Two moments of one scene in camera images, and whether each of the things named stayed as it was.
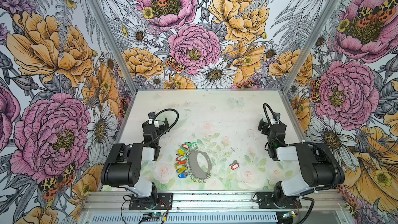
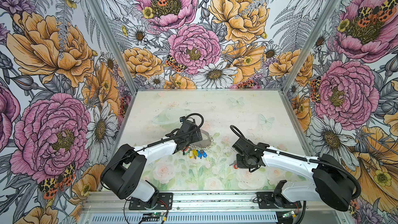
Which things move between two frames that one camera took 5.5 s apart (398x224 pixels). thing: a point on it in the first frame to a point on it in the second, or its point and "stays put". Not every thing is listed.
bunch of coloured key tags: (181, 158) to (194, 153)
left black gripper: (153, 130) to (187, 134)
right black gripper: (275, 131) to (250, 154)
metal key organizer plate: (194, 166) to (204, 143)
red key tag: (235, 165) stays put
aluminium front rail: (110, 207) stays put
